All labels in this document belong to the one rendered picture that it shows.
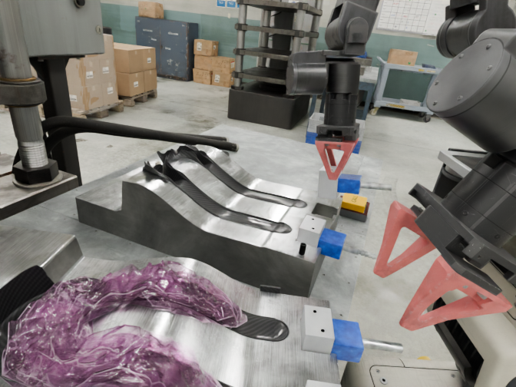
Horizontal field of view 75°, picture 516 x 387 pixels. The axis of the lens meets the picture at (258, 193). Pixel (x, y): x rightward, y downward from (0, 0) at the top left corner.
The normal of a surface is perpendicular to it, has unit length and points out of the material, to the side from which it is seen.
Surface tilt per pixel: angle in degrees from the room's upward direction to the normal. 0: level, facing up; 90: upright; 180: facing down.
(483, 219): 76
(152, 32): 90
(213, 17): 90
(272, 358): 0
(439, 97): 63
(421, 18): 90
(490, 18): 80
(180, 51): 90
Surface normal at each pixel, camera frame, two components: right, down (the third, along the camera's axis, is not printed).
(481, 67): -0.84, -0.48
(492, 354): -1.00, 0.04
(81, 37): 0.92, 0.25
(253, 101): -0.33, 0.40
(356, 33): 0.14, 0.30
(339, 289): 0.10, -0.89
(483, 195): -0.70, -0.15
